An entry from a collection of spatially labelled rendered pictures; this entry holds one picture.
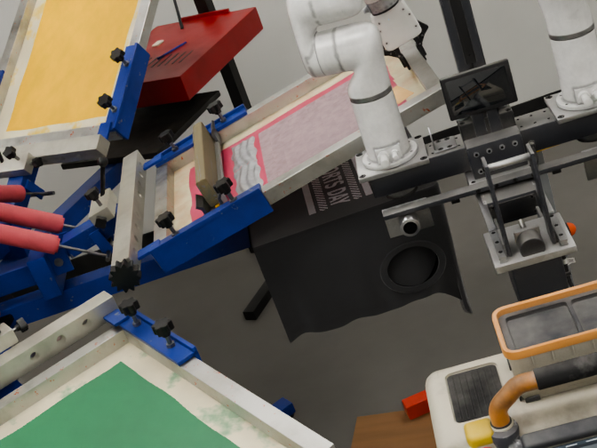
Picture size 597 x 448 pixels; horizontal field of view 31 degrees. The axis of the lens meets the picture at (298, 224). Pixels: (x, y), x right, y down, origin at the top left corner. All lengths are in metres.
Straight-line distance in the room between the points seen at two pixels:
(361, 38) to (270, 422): 0.81
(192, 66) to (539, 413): 2.11
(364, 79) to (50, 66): 1.55
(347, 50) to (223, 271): 2.56
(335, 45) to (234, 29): 1.68
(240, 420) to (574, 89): 0.98
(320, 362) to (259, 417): 1.90
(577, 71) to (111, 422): 1.20
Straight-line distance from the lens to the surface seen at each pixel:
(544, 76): 5.07
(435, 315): 3.90
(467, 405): 1.96
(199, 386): 2.17
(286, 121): 2.89
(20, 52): 3.73
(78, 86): 3.44
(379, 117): 2.30
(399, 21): 2.68
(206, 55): 3.73
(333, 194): 2.75
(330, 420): 3.57
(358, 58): 2.25
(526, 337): 1.92
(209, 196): 2.59
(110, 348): 2.44
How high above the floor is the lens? 2.11
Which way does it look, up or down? 26 degrees down
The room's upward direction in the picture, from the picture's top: 20 degrees counter-clockwise
